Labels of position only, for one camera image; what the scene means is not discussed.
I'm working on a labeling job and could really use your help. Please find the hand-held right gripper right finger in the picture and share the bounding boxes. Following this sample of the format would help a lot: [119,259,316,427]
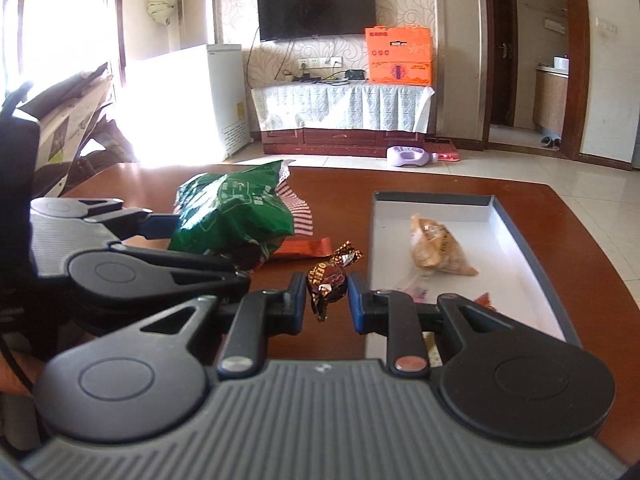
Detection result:
[347,272,502,376]

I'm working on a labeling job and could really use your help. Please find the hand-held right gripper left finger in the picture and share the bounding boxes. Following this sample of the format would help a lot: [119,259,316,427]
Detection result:
[136,272,307,381]

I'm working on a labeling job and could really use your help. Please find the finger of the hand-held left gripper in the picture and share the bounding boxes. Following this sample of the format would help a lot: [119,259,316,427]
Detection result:
[80,198,182,242]
[110,242,252,306]

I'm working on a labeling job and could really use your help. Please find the brown foil candy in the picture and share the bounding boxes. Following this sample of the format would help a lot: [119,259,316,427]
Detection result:
[306,241,366,322]

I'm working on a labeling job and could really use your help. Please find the red foil snack packet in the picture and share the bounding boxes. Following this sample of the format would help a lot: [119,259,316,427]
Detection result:
[267,236,334,261]

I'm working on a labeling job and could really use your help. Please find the green snack bag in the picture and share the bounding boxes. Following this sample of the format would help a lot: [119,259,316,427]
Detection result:
[167,159,315,267]

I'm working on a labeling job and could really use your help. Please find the clear bag of peanuts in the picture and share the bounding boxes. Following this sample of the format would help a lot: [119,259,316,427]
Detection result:
[410,213,480,278]

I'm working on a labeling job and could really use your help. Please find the white tray with grey rim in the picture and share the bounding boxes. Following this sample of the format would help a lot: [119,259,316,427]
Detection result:
[366,190,584,367]

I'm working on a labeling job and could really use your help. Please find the person's left forearm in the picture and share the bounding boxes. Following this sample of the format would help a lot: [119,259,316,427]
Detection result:
[0,350,47,396]

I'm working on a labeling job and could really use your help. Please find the white chest freezer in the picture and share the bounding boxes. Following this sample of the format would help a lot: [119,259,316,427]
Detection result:
[125,43,251,162]

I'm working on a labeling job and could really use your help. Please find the purple detergent bottle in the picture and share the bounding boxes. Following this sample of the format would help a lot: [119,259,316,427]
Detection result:
[386,145,441,169]

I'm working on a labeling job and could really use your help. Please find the dark wooden television cabinet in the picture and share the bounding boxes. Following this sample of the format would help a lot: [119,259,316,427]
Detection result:
[261,127,427,157]

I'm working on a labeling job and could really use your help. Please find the white patterned cabinet cloth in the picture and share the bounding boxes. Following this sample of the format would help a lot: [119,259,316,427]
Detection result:
[250,82,436,134]

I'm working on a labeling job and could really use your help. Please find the orange cardboard gift box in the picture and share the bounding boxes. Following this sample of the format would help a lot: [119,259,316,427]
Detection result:
[364,24,434,86]

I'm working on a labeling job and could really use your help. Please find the wooden kitchen counter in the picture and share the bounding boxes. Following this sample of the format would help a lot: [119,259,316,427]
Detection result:
[532,62,571,136]

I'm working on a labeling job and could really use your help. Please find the dark wooden door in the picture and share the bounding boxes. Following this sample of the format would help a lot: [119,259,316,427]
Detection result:
[489,0,519,127]

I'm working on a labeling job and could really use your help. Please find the black wall television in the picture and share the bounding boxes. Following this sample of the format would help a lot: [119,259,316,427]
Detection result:
[256,0,377,42]

